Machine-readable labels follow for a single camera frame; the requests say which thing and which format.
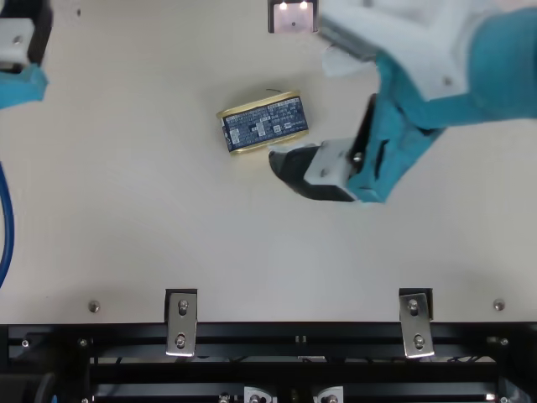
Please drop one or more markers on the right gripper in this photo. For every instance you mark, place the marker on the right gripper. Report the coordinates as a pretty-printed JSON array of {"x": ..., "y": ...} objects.
[{"x": 398, "y": 126}]

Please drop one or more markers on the small square scanner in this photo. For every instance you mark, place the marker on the small square scanner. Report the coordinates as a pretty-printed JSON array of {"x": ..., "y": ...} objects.
[{"x": 293, "y": 19}]

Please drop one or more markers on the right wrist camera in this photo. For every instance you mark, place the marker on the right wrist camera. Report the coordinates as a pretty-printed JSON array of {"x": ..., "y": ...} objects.
[{"x": 419, "y": 42}]

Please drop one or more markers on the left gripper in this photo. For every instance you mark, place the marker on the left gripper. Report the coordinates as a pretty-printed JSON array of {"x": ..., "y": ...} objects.
[{"x": 21, "y": 88}]

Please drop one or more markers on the rectangular tin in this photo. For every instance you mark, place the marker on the rectangular tin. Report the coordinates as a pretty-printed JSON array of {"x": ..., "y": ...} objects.
[{"x": 262, "y": 124}]

